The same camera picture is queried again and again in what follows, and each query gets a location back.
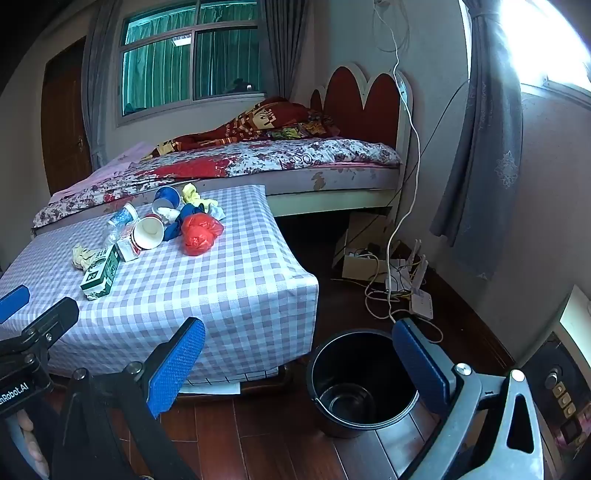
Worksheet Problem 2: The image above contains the white hanging cable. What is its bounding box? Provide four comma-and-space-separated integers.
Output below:
365, 0, 444, 344

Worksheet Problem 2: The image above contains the small white carton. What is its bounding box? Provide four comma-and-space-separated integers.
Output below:
115, 235, 140, 263

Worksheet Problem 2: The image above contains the brown wooden door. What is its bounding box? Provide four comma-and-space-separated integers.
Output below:
41, 37, 93, 195

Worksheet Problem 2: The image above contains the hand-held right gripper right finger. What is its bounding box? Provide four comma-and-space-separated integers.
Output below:
392, 318, 548, 480

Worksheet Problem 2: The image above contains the yellow cloth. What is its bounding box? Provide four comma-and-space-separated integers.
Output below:
181, 183, 218, 208

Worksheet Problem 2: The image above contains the yellow and blue plush doll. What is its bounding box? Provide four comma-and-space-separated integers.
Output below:
163, 203, 208, 241

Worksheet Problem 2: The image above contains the grey window curtain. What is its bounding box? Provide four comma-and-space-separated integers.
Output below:
83, 0, 122, 168
262, 0, 296, 100

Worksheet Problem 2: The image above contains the purple checked tablecloth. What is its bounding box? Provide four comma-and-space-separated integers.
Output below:
0, 185, 319, 395

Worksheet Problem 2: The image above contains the wooden low table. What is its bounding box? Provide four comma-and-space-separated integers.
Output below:
175, 360, 296, 407

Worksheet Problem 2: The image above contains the blue paper cup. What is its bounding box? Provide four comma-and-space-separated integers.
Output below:
151, 186, 182, 215

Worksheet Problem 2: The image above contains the white bed frame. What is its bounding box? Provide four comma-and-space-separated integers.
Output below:
268, 185, 400, 219

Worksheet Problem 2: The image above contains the floral bedspread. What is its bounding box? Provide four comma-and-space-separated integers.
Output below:
31, 138, 403, 229

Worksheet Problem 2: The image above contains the grey mattress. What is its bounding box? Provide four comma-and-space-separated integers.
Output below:
265, 164, 402, 199

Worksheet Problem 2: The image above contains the cardboard box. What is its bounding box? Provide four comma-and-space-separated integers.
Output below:
332, 215, 408, 280

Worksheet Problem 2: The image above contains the grey patterned curtain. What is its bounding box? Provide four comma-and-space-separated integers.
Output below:
429, 0, 525, 280

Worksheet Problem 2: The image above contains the pink bed sheet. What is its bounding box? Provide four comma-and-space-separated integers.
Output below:
48, 141, 155, 201

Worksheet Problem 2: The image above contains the white furniture edge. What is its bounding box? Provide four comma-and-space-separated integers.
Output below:
558, 285, 591, 358

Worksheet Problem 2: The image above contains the thin black cable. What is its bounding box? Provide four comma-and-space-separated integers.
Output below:
383, 83, 472, 222

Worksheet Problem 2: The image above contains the window with white frame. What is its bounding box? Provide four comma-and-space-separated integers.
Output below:
115, 0, 278, 127

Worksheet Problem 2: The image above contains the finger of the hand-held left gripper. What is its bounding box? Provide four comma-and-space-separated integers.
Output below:
0, 296, 80, 360
0, 285, 31, 324

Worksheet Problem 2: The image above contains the white router with antennas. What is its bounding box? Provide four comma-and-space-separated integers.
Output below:
385, 239, 429, 296

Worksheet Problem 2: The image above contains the green drink carton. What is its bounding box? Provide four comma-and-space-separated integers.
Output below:
81, 244, 122, 302

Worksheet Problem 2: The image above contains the person's left hand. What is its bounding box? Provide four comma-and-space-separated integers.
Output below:
7, 408, 51, 480

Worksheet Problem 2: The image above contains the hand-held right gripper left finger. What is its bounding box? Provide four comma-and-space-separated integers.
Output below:
50, 316, 206, 480

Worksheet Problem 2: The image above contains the red printed blanket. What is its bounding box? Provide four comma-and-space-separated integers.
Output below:
143, 96, 340, 160

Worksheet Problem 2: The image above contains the red plastic bag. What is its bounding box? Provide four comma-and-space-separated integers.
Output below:
180, 213, 225, 256

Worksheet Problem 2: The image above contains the clear plastic bottle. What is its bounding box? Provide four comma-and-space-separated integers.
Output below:
105, 203, 139, 245

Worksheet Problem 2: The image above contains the white red-striped paper cup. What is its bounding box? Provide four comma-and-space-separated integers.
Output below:
130, 215, 165, 252

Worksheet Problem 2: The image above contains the black round bin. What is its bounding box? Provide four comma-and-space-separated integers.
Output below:
307, 329, 439, 439

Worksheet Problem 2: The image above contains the yellowish tissue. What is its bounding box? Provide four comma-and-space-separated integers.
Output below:
71, 244, 100, 271

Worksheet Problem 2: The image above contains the red and white headboard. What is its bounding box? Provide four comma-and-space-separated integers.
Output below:
309, 65, 411, 148

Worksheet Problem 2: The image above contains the flat white network box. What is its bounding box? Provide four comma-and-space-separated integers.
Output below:
410, 291, 435, 320

